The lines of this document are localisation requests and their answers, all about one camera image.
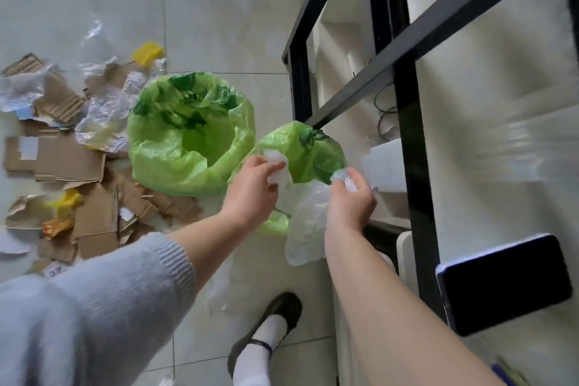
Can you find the black metal table frame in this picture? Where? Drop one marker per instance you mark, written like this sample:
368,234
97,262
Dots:
409,128

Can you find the blue and yellow packet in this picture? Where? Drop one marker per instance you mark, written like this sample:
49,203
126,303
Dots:
509,372

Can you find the person's right hand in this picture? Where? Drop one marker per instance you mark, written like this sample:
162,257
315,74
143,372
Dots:
350,207

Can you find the white foam piece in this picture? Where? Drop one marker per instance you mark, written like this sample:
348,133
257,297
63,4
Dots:
384,166

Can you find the person's left hand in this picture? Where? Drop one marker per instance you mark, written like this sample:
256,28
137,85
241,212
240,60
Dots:
249,195

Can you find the person's left thumb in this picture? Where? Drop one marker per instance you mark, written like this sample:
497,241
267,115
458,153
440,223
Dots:
273,187

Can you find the person's left forearm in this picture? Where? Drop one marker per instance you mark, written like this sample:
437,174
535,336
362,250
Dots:
212,245

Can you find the light grey knit sleeve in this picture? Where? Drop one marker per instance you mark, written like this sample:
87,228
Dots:
90,318

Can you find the white sock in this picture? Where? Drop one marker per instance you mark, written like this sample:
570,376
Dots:
262,354

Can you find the orange wrapper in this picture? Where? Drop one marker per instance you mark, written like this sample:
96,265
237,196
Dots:
56,226

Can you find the large open green bin bag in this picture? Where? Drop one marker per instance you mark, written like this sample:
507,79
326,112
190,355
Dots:
190,137

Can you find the black smartphone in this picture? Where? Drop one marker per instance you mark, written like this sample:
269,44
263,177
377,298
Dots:
504,284

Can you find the small green plastic bag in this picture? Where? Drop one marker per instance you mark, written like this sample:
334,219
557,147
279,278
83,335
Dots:
307,150

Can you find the crumpled white plastic wrapper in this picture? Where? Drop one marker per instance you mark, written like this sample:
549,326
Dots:
106,114

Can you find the clear plastic bag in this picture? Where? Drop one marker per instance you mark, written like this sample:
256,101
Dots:
307,218

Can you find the black shoe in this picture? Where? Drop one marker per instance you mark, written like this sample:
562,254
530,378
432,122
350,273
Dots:
280,311

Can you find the pile of torn cardboard scraps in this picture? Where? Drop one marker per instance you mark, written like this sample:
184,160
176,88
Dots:
90,200

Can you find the person's right forearm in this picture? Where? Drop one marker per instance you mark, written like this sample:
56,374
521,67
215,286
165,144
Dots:
389,309

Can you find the person's right thumb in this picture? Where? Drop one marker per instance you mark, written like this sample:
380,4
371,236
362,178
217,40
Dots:
339,184

